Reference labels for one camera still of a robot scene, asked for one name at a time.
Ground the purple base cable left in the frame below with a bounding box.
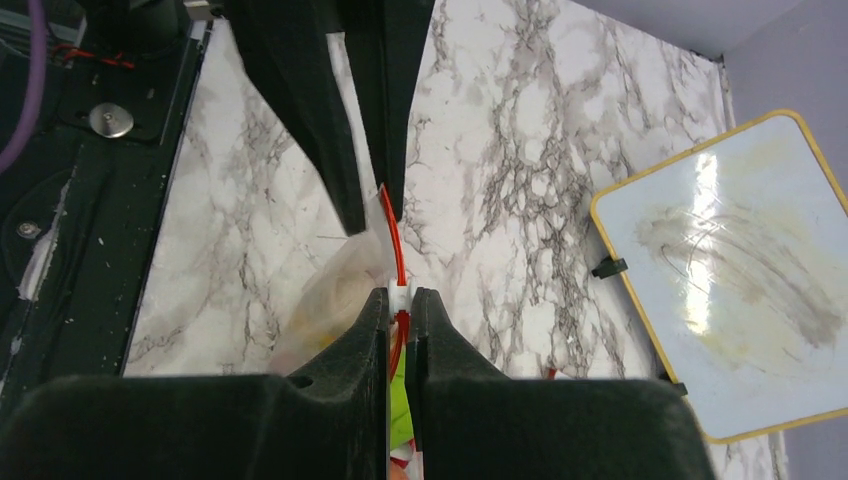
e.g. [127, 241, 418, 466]
[0, 0, 49, 175]

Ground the clear zip bag orange zipper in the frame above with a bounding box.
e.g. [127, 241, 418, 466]
[269, 186, 415, 479]

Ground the small whiteboard yellow frame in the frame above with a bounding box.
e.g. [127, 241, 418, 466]
[590, 109, 847, 443]

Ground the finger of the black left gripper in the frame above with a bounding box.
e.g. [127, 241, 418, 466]
[224, 0, 366, 235]
[341, 0, 435, 220]

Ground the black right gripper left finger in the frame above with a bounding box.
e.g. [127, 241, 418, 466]
[1, 288, 390, 479]

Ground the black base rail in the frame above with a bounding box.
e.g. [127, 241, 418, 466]
[1, 1, 208, 418]

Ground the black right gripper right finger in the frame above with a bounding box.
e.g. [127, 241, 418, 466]
[405, 288, 714, 479]

